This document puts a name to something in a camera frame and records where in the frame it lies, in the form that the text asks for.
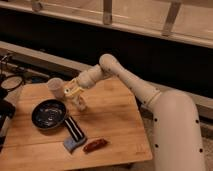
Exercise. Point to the translucent plastic cup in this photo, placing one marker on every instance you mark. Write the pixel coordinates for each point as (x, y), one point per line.
(56, 86)

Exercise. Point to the black frying pan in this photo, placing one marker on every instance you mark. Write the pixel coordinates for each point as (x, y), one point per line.
(51, 113)

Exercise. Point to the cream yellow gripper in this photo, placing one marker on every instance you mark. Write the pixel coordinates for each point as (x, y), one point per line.
(73, 89)

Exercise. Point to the round black mirror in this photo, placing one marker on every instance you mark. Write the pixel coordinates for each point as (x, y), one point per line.
(12, 82)

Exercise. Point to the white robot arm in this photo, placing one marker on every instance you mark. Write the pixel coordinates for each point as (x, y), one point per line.
(177, 134)

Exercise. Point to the black device at left edge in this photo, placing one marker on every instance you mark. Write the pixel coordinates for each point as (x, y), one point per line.
(7, 111)

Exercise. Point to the wooden railing frame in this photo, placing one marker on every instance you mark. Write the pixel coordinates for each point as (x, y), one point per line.
(186, 21)

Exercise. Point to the brown sausage toy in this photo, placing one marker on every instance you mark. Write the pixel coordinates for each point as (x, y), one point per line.
(95, 145)

